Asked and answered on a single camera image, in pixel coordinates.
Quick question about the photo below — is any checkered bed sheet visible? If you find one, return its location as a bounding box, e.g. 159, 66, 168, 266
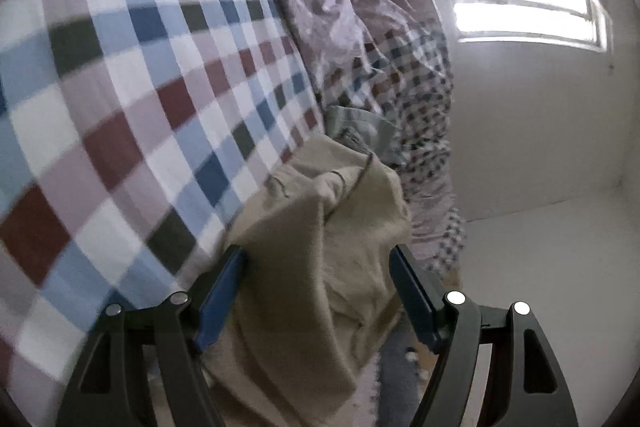
1, 0, 320, 426

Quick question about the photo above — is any beige fleece garment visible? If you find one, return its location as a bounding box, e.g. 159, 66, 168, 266
202, 135, 411, 426

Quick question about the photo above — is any grey-green folded garment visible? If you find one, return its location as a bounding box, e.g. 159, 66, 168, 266
324, 105, 405, 167

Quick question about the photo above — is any checkered crumpled duvet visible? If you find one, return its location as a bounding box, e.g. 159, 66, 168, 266
279, 0, 464, 274

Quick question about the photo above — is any blue slipper on floor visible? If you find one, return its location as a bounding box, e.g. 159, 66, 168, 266
376, 326, 422, 427

